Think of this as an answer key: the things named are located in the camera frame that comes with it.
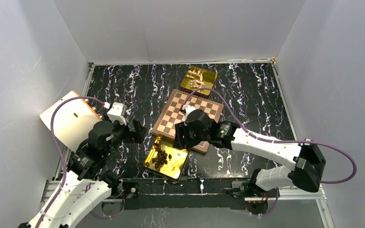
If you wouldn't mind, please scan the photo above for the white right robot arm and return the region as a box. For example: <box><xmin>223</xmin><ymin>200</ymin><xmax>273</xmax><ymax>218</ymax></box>
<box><xmin>173</xmin><ymin>106</ymin><xmax>326</xmax><ymax>197</ymax></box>

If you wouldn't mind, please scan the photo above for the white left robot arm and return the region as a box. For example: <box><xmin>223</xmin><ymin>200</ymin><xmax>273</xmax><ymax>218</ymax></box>
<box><xmin>19</xmin><ymin>119</ymin><xmax>148</xmax><ymax>228</ymax></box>

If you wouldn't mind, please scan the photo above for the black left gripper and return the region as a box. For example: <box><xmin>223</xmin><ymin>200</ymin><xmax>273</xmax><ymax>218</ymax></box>
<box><xmin>103</xmin><ymin>113</ymin><xmax>147</xmax><ymax>157</ymax></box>

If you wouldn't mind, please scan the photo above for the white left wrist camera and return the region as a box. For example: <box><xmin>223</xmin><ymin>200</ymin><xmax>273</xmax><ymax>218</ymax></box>
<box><xmin>106</xmin><ymin>102</ymin><xmax>127</xmax><ymax>126</ymax></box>

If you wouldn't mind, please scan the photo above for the gold tin with dark pieces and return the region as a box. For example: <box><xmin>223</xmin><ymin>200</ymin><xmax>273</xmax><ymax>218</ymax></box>
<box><xmin>144</xmin><ymin>134</ymin><xmax>189</xmax><ymax>181</ymax></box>

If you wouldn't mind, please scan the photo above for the pile of dark chess pieces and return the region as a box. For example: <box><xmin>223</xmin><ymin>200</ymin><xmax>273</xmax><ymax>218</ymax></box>
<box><xmin>151</xmin><ymin>139</ymin><xmax>172</xmax><ymax>171</ymax></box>

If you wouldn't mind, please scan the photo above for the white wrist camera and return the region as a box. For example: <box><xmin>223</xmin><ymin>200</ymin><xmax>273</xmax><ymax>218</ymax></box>
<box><xmin>180</xmin><ymin>104</ymin><xmax>196</xmax><ymax>115</ymax></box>
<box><xmin>106</xmin><ymin>102</ymin><xmax>127</xmax><ymax>126</ymax></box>

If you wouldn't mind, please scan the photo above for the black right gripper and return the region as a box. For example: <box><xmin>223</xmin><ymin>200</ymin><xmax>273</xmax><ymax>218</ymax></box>
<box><xmin>173</xmin><ymin>121</ymin><xmax>209</xmax><ymax>150</ymax></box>

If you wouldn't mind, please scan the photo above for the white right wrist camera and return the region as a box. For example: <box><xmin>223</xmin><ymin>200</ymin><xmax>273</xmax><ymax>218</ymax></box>
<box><xmin>180</xmin><ymin>104</ymin><xmax>196</xmax><ymax>115</ymax></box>

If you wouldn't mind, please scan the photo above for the wooden folding chess board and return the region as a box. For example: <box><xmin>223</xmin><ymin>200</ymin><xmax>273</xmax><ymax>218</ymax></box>
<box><xmin>152</xmin><ymin>89</ymin><xmax>224</xmax><ymax>140</ymax></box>

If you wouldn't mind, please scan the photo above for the gold tin with light pieces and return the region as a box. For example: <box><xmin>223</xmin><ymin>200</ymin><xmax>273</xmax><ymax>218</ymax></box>
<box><xmin>180</xmin><ymin>66</ymin><xmax>218</xmax><ymax>98</ymax></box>

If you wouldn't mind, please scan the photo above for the pile of light chess pieces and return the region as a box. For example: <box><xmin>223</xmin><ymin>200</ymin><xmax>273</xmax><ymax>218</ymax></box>
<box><xmin>185</xmin><ymin>70</ymin><xmax>205</xmax><ymax>89</ymax></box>

